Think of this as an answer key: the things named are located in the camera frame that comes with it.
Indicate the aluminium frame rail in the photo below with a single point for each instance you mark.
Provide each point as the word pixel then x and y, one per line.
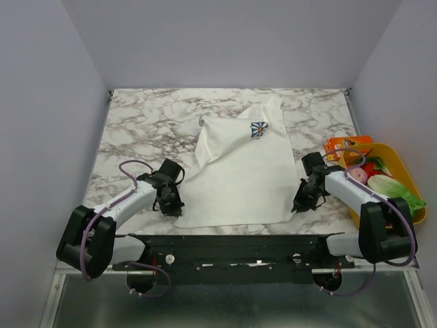
pixel 54 296

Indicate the red tomato toy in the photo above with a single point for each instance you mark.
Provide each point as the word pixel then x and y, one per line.
pixel 370 169

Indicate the green lettuce toy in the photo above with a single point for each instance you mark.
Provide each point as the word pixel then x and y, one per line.
pixel 415 204

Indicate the green onion toy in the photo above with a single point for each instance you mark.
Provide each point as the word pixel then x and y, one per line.
pixel 379 163

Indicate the orange cardboard box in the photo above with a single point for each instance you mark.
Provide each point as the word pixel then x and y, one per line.
pixel 334 145

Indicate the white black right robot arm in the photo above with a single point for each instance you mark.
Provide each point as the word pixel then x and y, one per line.
pixel 385 231

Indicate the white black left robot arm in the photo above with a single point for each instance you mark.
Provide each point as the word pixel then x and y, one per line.
pixel 89 242

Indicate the white cabbage toy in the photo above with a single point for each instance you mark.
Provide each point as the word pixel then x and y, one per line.
pixel 383 184

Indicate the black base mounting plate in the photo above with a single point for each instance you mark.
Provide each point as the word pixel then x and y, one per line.
pixel 244 259

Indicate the white t-shirt with flower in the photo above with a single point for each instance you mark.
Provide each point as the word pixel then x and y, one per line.
pixel 244 171

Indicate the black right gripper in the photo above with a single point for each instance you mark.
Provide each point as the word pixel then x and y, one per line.
pixel 305 193

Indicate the pink round toy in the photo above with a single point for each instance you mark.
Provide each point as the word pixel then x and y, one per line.
pixel 359 174

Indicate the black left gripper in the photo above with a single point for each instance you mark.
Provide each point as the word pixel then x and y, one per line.
pixel 175 210

